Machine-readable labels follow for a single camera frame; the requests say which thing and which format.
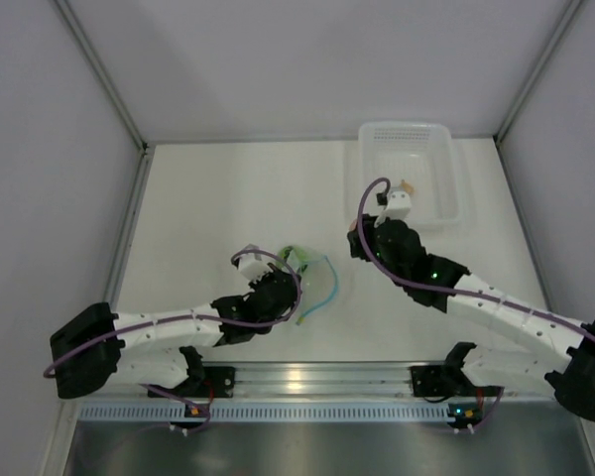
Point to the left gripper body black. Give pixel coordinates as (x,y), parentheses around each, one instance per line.
(266,278)

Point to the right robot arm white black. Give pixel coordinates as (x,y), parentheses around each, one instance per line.
(556,354)

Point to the clear zip top bag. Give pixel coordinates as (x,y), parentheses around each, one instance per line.
(319,285)

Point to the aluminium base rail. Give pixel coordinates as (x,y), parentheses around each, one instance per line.
(321,381)

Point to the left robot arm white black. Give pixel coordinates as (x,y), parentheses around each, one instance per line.
(101,348)

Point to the white plastic basket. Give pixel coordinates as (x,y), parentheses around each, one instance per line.
(425,156)

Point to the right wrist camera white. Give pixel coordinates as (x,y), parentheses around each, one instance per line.
(396,204)

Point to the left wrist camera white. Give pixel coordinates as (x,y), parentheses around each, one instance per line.
(251,264)

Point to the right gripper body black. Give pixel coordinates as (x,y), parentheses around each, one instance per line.
(372,242)

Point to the beige fake garlic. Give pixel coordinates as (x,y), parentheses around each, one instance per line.
(407,187)

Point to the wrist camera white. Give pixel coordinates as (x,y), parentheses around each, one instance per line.
(251,264)
(396,204)

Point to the green fake leaf vegetable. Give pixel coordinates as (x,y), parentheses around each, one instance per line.
(296,257)

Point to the white slotted cable duct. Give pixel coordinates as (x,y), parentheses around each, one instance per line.
(274,412)

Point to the left aluminium frame post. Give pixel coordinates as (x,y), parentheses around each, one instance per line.
(97,66)

